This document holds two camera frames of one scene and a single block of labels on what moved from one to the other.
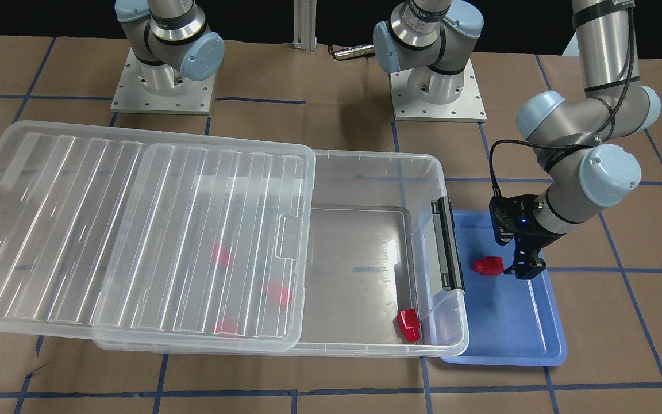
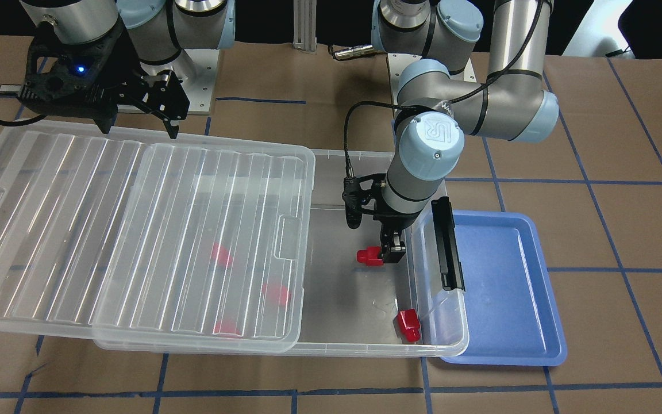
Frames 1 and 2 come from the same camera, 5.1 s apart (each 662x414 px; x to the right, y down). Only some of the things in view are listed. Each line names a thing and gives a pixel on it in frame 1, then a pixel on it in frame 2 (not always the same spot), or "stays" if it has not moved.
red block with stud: x=489 y=265 → x=370 y=256
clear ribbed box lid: x=143 y=241 stays
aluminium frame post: x=305 y=25 stays
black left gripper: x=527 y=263 → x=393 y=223
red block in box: x=222 y=255 stays
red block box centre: x=276 y=295 stays
